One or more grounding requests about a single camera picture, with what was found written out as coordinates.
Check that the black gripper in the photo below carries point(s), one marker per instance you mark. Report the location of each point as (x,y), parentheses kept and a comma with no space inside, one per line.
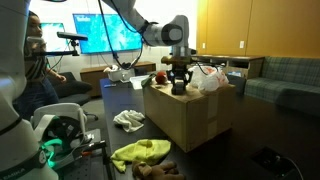
(179,72)

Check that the white plastic bag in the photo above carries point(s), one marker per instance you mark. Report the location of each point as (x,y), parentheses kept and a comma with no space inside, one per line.
(208,78)

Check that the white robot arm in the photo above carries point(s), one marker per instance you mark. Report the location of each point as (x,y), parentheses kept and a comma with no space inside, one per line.
(22,157)

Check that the large cardboard box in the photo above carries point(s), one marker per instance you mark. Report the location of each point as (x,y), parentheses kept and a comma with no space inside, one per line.
(193,118)

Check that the clear plastic container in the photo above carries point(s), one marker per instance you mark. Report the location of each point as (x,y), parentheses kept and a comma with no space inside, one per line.
(136,81)

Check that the white cloth rag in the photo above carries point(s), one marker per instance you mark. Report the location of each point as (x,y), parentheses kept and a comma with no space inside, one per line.
(129,120)

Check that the yellow microfiber cloth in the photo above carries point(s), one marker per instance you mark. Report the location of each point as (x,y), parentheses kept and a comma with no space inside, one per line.
(145,150)

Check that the brown plush moose toy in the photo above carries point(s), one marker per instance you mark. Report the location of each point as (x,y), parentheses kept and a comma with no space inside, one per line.
(166,171)

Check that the black office chair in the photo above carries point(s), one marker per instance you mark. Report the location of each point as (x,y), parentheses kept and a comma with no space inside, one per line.
(72,90)

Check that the green plaid sofa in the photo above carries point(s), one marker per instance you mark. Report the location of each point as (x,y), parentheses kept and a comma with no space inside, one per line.
(289,82)

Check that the person in striped shirt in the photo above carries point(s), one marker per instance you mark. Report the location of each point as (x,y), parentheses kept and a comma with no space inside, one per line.
(38,91)

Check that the wall mounted TV screen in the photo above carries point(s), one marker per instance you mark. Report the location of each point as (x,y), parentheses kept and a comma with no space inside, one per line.
(106,33)

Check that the black camera on tripod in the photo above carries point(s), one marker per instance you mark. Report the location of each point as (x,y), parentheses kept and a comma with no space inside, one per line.
(73,40)

